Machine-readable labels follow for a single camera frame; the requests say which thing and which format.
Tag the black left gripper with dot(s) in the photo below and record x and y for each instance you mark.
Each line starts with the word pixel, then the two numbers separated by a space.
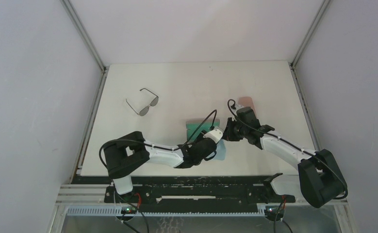
pixel 210 147

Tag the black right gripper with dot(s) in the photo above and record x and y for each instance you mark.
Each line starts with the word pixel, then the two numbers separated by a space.
pixel 229 132

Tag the pink glasses case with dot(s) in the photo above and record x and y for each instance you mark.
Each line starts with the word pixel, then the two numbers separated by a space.
pixel 247 102

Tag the small light blue cloth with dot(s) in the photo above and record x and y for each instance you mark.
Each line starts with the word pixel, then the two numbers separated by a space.
pixel 220 152

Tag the grey marbled glasses case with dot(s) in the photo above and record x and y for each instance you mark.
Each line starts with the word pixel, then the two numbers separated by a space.
pixel 194 127

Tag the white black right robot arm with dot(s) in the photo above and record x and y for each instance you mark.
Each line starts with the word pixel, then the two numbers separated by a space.
pixel 319 179

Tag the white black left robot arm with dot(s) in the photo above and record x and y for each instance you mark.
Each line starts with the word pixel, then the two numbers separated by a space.
pixel 124 155

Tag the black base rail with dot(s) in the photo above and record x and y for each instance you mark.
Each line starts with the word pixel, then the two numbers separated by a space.
pixel 207 194

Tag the black frame grey sunglasses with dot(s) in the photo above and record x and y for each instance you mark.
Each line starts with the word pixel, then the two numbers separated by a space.
pixel 142 106

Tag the aluminium frame post right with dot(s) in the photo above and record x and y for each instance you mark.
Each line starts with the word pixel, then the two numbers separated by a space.
pixel 310 32

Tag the aluminium frame post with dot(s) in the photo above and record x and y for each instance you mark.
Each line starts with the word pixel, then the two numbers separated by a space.
pixel 310 32
pixel 79 26

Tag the aluminium frame post left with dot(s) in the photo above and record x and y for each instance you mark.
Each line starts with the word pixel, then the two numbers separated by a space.
pixel 79 26

